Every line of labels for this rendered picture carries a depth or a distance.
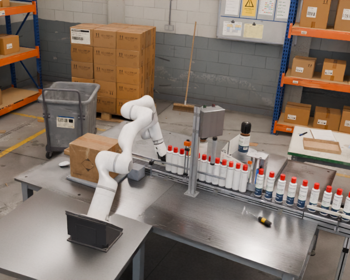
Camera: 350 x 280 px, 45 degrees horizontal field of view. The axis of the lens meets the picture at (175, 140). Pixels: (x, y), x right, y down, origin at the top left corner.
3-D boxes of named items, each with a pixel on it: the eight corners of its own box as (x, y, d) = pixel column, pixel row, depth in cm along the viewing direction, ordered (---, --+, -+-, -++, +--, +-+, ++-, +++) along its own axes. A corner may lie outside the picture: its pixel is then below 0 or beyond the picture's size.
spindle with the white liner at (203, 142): (208, 160, 350) (210, 126, 338) (203, 164, 343) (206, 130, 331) (198, 158, 354) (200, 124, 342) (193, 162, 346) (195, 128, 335)
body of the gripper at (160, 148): (159, 143, 320) (163, 156, 323) (165, 138, 329) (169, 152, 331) (150, 144, 324) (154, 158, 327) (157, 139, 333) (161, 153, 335)
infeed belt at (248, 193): (305, 210, 294) (306, 205, 292) (303, 216, 287) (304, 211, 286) (107, 154, 360) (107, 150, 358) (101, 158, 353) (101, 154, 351)
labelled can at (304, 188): (305, 206, 291) (310, 180, 283) (303, 210, 287) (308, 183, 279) (297, 204, 294) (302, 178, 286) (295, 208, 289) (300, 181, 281)
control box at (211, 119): (222, 135, 294) (225, 109, 287) (201, 139, 287) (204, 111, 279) (214, 130, 303) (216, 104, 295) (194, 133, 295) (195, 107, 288)
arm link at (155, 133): (151, 141, 322) (163, 138, 322) (146, 125, 319) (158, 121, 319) (150, 139, 330) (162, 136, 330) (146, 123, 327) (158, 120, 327)
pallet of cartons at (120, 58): (156, 110, 729) (159, 26, 675) (141, 126, 655) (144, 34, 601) (91, 101, 753) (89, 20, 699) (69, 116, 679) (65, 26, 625)
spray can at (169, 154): (173, 169, 332) (174, 145, 324) (170, 172, 328) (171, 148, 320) (167, 168, 334) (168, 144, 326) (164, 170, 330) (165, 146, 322)
